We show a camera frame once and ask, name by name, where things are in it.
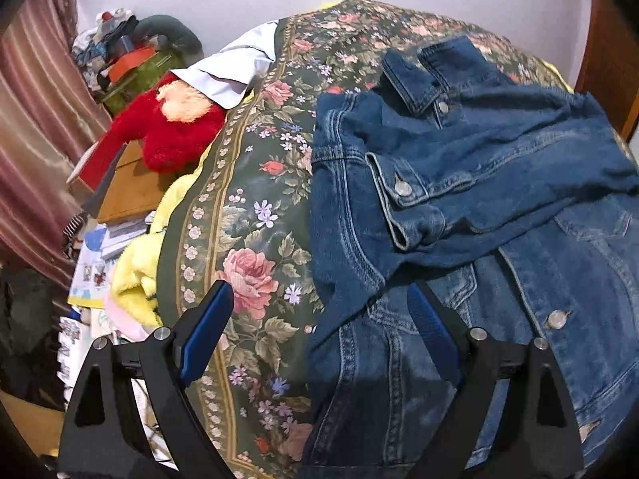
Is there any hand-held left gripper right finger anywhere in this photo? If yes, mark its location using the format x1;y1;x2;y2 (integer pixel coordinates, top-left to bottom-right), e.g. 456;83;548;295
407;281;586;479

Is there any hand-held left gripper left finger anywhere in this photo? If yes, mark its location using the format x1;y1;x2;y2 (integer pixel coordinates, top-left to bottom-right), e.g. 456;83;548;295
59;279;236;479

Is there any blue denim jacket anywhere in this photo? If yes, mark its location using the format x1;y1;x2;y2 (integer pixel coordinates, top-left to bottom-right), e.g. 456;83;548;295
301;35;639;479

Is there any pile of mixed clothes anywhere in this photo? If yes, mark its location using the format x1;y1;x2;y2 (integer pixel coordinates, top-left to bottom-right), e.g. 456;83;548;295
71;8;141;91

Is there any pink plush cloth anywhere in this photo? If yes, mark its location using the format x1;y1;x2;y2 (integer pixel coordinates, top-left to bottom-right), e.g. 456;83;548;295
105;303;151;342

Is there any stack of books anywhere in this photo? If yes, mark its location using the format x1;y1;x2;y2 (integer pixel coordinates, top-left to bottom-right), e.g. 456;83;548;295
97;210;161;260

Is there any open picture magazine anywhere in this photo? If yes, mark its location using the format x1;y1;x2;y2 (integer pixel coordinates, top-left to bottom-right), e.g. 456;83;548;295
66;227;121;310

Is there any floral bedspread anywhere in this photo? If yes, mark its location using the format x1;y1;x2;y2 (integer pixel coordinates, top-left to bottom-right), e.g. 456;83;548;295
156;0;575;479

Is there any striped black-white item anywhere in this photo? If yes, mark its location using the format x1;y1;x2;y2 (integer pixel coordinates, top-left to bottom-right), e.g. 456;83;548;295
61;211;89;243

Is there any dark grey box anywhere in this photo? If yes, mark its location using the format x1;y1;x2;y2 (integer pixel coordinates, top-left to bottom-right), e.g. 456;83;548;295
81;167;123;216

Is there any black bag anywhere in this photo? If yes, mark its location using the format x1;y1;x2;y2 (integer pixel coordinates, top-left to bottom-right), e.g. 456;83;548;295
0;267;68;412

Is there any red box with white lid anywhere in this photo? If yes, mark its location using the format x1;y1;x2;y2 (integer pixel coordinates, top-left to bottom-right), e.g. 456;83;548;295
66;131;129;194

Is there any red plush toy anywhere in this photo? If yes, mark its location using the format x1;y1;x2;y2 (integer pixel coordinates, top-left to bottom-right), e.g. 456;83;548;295
101;73;228;175

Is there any green patterned storage box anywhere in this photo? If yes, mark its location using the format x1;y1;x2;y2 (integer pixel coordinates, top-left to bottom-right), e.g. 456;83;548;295
101;50;189;117

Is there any white pillow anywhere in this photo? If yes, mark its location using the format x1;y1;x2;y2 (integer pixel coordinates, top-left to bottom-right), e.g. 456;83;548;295
170;19;280;111

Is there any striped pink curtain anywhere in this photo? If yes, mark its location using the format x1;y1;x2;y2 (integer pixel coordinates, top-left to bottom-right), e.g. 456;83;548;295
0;0;115;293

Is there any orange box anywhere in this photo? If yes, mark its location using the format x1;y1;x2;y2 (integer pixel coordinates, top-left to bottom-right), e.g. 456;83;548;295
107;47;157;83

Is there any grey neck pillow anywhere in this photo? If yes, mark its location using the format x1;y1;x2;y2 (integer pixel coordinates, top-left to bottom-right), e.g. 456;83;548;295
132;14;205;59

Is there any wooden wardrobe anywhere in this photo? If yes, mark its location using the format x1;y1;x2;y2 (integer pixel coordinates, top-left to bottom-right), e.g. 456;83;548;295
573;0;639;143

